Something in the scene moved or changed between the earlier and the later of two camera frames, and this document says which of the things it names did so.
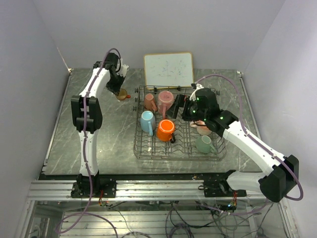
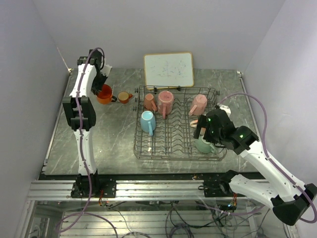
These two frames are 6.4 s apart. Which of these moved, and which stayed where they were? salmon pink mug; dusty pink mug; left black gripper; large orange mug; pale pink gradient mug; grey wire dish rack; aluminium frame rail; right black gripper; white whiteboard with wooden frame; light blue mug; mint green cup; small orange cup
Moved: right black gripper; small orange cup; large orange mug; left black gripper
Stayed: salmon pink mug; mint green cup; grey wire dish rack; white whiteboard with wooden frame; aluminium frame rail; light blue mug; dusty pink mug; pale pink gradient mug
